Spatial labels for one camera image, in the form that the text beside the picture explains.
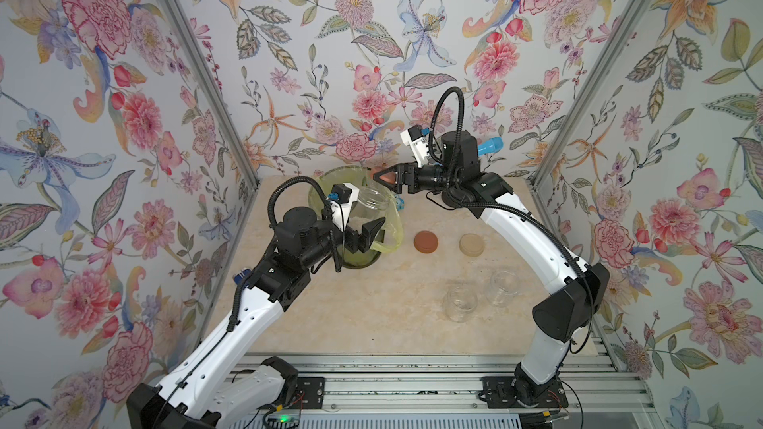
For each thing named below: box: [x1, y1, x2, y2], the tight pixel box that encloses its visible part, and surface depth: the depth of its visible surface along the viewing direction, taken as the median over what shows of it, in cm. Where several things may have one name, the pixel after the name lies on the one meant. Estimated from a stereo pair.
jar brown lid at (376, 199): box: [356, 186, 391, 211], surface depth 68 cm
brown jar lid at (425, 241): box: [413, 230, 439, 254], surface depth 106 cm
